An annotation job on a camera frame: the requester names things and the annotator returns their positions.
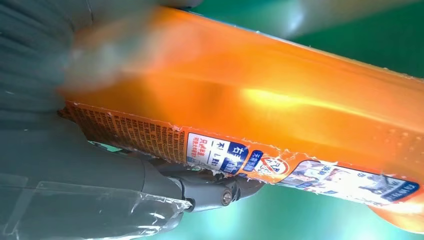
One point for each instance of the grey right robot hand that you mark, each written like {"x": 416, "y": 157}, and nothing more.
{"x": 82, "y": 185}

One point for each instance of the green table mat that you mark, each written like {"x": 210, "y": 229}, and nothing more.
{"x": 364, "y": 39}

